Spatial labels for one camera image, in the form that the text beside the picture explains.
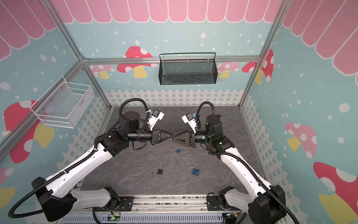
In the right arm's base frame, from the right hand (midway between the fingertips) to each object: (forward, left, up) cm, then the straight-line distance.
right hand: (174, 140), depth 63 cm
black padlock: (-3, +11, -31) cm, 33 cm away
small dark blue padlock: (+11, -1, -32) cm, 34 cm away
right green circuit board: (-26, -29, -33) cm, 51 cm away
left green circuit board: (-27, +34, -34) cm, 55 cm away
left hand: (0, +1, 0) cm, 1 cm away
